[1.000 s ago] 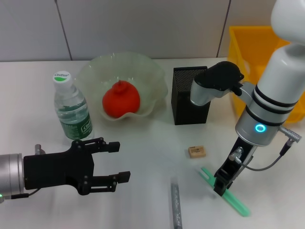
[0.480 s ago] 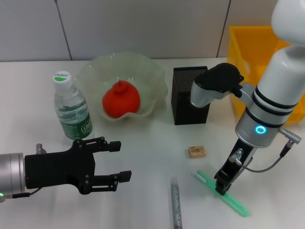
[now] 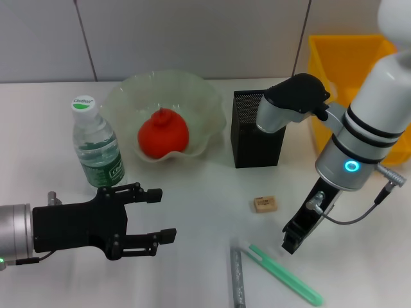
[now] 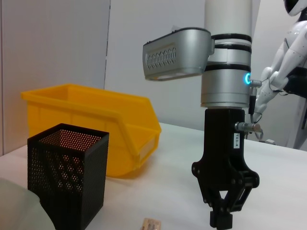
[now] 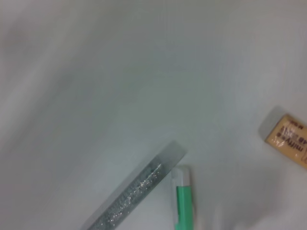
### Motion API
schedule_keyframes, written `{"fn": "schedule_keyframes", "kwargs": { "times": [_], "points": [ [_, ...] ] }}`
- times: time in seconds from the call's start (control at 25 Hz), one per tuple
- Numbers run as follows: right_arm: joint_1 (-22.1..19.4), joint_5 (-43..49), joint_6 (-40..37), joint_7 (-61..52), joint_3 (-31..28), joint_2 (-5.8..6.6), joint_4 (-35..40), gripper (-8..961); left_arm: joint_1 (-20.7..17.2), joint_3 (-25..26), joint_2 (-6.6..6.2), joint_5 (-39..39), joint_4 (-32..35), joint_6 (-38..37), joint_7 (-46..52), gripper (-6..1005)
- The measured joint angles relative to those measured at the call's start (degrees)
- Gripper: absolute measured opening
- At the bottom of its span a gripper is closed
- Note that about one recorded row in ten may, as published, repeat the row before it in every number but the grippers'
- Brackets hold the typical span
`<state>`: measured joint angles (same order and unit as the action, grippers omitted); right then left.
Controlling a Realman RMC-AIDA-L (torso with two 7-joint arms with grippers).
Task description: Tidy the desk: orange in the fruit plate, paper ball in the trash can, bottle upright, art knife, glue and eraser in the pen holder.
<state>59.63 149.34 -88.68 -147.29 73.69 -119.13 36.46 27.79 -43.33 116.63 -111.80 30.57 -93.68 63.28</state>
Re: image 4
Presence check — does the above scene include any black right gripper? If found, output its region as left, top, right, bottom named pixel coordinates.
left=191, top=108, right=260, bottom=228

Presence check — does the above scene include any tan eraser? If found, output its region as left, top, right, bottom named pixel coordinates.
left=142, top=217, right=163, bottom=230

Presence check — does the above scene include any black mesh pen holder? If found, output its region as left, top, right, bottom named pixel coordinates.
left=26, top=123, right=110, bottom=230

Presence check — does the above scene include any green glass fruit bowl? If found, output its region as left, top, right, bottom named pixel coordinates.
left=0, top=176, right=57, bottom=230

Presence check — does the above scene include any right wrist silver connector plug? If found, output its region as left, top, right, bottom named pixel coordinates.
left=234, top=120, right=264, bottom=135

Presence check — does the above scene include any yellow plastic bin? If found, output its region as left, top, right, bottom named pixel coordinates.
left=20, top=83, right=163, bottom=179

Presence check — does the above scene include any white humanoid robot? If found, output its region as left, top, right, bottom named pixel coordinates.
left=253, top=0, right=307, bottom=150

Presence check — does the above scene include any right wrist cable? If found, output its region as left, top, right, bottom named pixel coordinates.
left=247, top=78, right=265, bottom=140

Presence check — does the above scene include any right wrist camera housing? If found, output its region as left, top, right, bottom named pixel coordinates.
left=142, top=28, right=215, bottom=82

